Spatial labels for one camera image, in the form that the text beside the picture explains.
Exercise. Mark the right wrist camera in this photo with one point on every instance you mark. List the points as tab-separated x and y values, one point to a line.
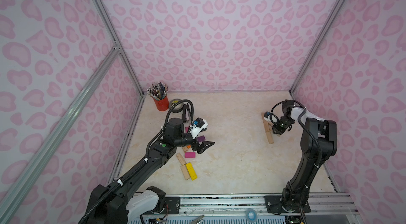
271	117

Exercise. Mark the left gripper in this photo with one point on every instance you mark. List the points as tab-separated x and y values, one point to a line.
196	143

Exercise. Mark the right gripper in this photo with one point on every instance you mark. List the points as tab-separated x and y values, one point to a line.
280	124

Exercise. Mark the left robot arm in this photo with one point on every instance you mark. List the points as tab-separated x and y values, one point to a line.
118	202

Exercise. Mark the black stapler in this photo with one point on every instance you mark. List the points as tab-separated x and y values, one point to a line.
186	113

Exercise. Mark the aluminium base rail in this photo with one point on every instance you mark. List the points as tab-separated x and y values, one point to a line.
325	208

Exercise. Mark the magenta block lower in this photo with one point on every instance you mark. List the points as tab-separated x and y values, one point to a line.
190	154

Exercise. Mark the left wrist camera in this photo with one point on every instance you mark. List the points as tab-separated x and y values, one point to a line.
197	126

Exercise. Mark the bundle of coloured pencils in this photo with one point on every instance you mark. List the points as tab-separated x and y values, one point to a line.
158	90

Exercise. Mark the purple block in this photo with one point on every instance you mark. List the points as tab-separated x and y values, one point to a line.
201	138

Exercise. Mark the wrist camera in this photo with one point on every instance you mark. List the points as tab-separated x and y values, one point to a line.
197	126
271	117

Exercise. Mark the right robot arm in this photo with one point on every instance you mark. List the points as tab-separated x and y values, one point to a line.
318	143

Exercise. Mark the black tape roll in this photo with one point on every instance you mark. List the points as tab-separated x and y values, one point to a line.
177	108

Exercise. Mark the red pencil cup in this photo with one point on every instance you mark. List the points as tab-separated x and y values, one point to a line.
162	104

